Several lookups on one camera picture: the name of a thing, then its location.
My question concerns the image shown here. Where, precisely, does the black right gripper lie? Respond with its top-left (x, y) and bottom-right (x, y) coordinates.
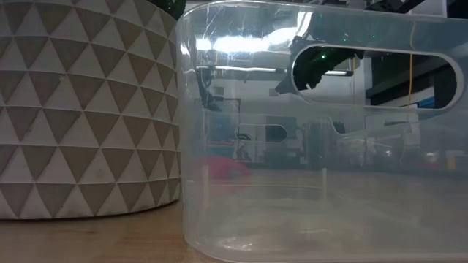
top-left (274, 34), bottom-right (366, 95)

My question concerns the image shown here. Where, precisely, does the red measuring cup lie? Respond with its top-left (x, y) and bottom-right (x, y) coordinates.
top-left (195, 155), bottom-right (252, 180)

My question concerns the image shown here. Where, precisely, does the clear plastic basket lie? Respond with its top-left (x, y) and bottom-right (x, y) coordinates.
top-left (174, 0), bottom-right (468, 263)

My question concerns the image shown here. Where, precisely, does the white triangle-patterned plant pot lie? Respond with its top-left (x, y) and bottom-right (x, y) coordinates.
top-left (0, 0), bottom-right (183, 221)

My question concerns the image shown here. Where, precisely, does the yellow extension cable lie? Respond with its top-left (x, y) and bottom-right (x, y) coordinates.
top-left (407, 53), bottom-right (415, 109)

